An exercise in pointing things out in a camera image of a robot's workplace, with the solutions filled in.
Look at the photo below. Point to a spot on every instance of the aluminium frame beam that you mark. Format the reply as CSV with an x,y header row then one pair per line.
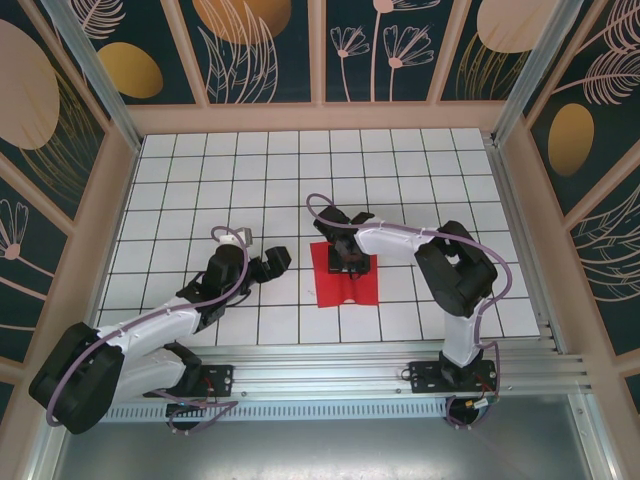
x,y
597,440
42,450

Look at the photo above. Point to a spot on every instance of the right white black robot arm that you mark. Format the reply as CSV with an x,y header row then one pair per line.
x,y
390,241

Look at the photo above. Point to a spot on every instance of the aluminium mounting rail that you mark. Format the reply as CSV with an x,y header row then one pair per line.
x,y
325,372

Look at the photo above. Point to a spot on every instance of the red paper sheet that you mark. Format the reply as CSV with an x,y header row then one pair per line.
x,y
325,290

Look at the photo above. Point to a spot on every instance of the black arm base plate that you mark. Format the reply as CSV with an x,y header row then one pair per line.
x,y
425,377
220,377

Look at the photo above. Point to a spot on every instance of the grey metal sheet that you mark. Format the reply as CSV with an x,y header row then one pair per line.
x,y
325,450

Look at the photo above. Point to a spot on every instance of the aluminium corner post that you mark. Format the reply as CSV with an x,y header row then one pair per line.
x,y
101,85
540,75

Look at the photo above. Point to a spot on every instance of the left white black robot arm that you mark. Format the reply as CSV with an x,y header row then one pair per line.
x,y
150,325

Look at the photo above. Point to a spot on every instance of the aluminium side rail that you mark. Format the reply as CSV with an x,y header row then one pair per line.
x,y
523,250

